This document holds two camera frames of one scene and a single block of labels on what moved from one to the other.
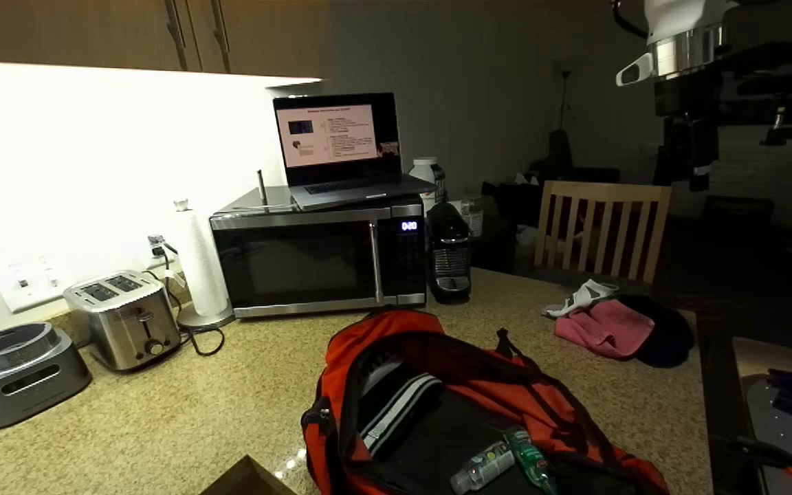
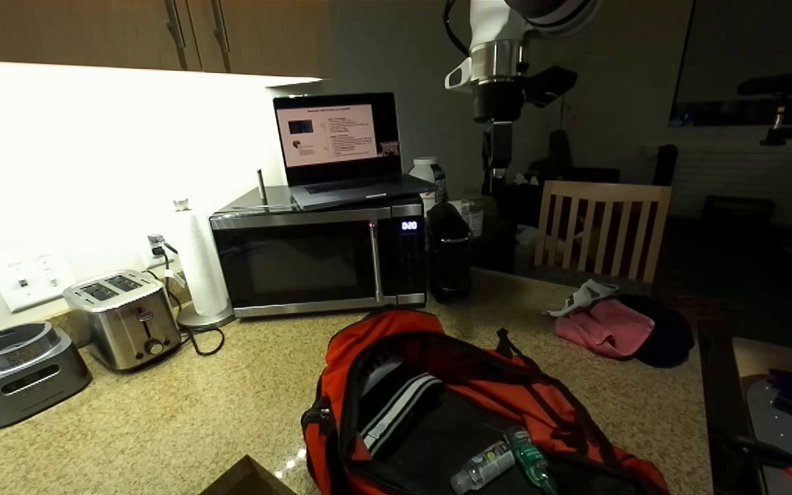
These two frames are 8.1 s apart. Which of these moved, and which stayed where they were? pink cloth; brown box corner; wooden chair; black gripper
Moved: black gripper
Stayed: pink cloth; wooden chair; brown box corner
